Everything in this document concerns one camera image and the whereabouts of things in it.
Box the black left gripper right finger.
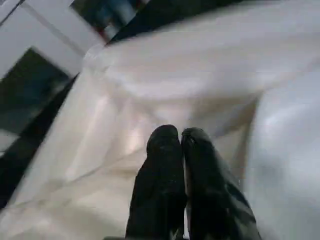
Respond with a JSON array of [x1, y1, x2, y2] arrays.
[[181, 127, 262, 240]]

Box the white plastic table top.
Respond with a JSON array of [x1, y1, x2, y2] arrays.
[[0, 0, 320, 240]]

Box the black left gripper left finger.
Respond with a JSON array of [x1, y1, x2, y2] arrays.
[[125, 125, 188, 240]]

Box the white glass-door cabinet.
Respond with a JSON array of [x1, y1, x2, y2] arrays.
[[0, 0, 151, 151]]

